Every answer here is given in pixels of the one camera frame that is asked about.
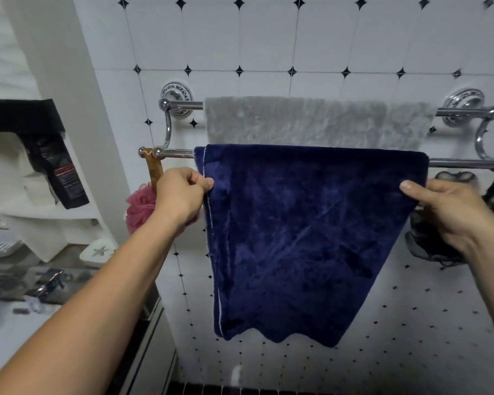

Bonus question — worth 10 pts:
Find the white slotted soap tray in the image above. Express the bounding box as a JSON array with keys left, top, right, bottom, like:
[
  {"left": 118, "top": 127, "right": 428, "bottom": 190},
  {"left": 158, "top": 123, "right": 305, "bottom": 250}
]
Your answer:
[{"left": 0, "top": 229, "right": 24, "bottom": 258}]

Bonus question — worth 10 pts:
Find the navy blue towel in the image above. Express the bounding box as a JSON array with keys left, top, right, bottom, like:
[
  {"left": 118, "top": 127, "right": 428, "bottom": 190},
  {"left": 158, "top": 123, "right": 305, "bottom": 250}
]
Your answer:
[{"left": 193, "top": 144, "right": 431, "bottom": 349}]

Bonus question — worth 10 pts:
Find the chrome double towel rack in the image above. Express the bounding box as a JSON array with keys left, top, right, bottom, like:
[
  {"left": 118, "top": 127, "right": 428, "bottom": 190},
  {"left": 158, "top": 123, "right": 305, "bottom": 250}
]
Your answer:
[{"left": 138, "top": 81, "right": 494, "bottom": 204}]

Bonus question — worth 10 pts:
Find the person's right hand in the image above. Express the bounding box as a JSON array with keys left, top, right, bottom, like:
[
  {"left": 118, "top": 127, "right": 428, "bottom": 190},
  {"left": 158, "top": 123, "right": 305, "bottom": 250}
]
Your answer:
[{"left": 399, "top": 178, "right": 494, "bottom": 256}]

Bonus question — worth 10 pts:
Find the brown wooden brush handle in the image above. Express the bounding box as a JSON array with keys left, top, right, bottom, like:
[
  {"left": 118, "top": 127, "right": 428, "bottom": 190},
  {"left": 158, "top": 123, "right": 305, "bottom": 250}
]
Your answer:
[{"left": 144, "top": 149, "right": 165, "bottom": 194}]

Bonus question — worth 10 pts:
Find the grey towel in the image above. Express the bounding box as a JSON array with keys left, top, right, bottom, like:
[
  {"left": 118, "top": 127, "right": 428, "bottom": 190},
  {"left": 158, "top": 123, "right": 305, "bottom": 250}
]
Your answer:
[{"left": 203, "top": 95, "right": 438, "bottom": 151}]

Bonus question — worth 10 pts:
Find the black packet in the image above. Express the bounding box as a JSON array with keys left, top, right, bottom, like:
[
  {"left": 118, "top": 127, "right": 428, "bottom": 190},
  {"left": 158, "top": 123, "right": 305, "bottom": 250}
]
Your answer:
[{"left": 21, "top": 133, "right": 91, "bottom": 210}]

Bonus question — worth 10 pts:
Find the white star soap dish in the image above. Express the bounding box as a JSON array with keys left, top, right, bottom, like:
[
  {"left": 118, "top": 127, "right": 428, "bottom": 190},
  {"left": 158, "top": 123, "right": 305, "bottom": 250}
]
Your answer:
[{"left": 79, "top": 238, "right": 119, "bottom": 269}]

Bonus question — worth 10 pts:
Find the black cloth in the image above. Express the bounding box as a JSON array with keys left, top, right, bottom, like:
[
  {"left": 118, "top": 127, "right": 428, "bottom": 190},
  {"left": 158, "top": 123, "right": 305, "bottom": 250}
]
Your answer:
[{"left": 0, "top": 98, "right": 67, "bottom": 133}]

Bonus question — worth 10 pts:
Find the person's left hand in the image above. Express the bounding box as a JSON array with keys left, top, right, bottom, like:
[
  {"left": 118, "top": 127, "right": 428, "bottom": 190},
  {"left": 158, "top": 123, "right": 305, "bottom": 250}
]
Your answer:
[{"left": 153, "top": 166, "right": 215, "bottom": 232}]

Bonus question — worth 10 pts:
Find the person's right forearm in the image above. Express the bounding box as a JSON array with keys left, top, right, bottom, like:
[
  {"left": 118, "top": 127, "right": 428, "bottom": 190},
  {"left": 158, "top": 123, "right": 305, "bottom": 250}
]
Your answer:
[{"left": 461, "top": 224, "right": 494, "bottom": 395}]

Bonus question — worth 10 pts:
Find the person's left forearm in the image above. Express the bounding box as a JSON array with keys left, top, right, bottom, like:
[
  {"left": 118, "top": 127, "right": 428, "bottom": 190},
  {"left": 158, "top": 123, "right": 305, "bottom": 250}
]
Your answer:
[{"left": 0, "top": 216, "right": 198, "bottom": 395}]

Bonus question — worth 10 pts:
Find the chrome faucet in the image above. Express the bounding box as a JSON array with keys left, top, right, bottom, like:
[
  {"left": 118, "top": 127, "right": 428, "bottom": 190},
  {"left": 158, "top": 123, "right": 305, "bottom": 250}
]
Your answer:
[{"left": 27, "top": 269, "right": 66, "bottom": 303}]

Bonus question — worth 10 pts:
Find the dark grey mesh sponge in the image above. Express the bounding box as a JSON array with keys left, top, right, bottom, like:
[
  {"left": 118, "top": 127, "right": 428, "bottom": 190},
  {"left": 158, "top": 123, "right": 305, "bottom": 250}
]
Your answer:
[{"left": 407, "top": 170, "right": 478, "bottom": 269}]

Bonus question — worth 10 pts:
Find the pink bath loofah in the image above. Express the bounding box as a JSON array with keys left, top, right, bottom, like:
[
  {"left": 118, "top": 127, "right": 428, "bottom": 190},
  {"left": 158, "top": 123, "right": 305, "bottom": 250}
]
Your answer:
[{"left": 125, "top": 182, "right": 158, "bottom": 236}]

